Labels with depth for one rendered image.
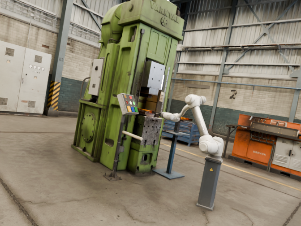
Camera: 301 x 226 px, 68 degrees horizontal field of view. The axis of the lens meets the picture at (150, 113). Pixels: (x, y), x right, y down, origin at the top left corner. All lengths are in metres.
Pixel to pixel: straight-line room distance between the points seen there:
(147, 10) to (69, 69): 6.10
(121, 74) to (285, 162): 4.35
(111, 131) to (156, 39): 1.67
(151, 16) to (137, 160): 2.23
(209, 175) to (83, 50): 7.76
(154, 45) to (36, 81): 5.19
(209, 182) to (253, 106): 8.00
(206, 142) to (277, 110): 7.93
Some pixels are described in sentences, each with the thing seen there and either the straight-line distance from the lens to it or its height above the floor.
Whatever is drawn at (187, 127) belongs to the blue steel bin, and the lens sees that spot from 7.10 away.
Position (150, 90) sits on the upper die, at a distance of 3.51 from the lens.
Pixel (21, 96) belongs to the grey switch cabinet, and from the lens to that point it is 8.05.
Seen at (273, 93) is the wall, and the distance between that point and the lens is 10.53.
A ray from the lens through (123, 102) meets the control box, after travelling 2.96.
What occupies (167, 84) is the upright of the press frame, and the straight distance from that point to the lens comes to 3.97.
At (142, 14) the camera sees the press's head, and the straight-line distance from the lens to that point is 3.61.
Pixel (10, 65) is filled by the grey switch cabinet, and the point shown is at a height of 1.46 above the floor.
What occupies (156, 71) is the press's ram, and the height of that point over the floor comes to 1.63.
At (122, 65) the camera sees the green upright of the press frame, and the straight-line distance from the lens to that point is 3.74.
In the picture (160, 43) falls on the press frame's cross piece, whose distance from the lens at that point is 3.85.
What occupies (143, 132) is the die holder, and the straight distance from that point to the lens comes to 3.47.
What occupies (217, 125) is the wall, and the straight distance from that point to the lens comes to 11.18.
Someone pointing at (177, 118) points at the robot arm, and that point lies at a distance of 3.35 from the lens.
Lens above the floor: 1.16
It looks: 3 degrees down
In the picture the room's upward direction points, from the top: 10 degrees clockwise
